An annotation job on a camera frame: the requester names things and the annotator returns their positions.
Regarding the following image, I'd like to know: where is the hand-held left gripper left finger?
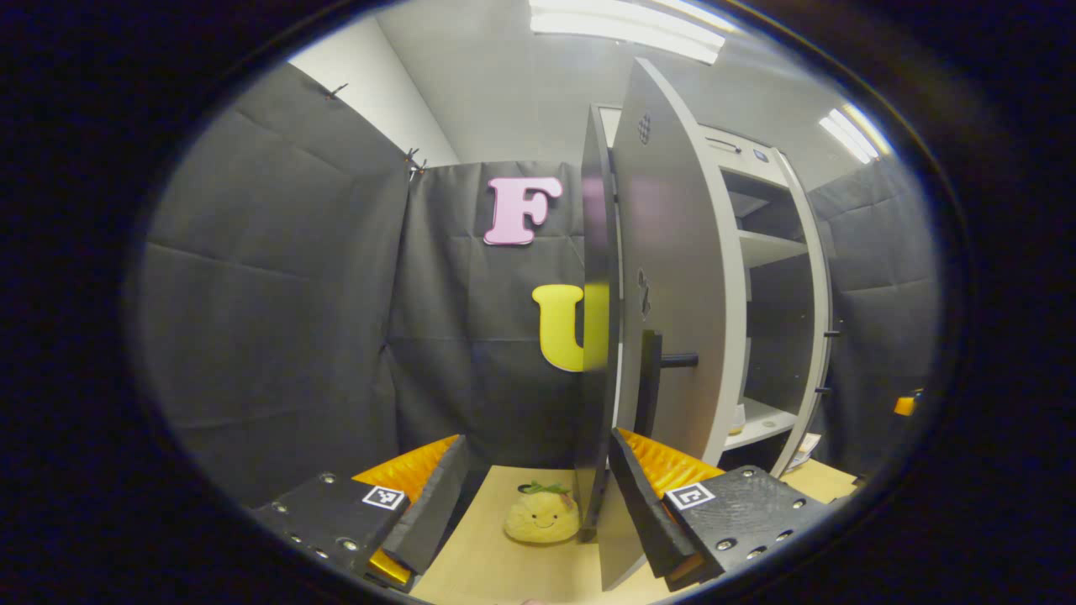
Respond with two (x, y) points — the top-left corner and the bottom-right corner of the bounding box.
(252, 434), (472, 587)

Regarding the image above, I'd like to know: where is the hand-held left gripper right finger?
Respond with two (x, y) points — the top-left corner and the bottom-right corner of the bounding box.
(607, 427), (829, 593)

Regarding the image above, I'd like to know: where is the grey shoe cabinet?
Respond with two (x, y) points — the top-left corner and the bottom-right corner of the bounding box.
(575, 101), (841, 540)

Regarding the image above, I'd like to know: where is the grey cabinet door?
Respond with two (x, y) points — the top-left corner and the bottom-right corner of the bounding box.
(600, 57), (751, 591)
(769, 147), (836, 480)

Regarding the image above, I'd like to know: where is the yellow plush toy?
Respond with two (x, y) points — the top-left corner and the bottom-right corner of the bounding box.
(503, 481), (582, 546)

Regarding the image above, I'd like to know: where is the beige book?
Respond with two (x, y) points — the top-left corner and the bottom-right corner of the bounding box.
(789, 432), (824, 471)

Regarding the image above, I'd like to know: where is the black backdrop cloth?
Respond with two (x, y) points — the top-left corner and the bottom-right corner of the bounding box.
(133, 63), (939, 507)

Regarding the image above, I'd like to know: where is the small ceiling light panel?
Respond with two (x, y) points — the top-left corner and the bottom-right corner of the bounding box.
(818, 104), (894, 166)

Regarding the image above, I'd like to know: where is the long ceiling light panel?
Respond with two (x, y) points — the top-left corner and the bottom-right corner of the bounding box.
(528, 0), (726, 66)

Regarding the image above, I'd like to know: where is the black cabinet door handle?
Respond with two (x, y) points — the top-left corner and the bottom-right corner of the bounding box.
(813, 329), (842, 397)
(634, 329), (700, 439)

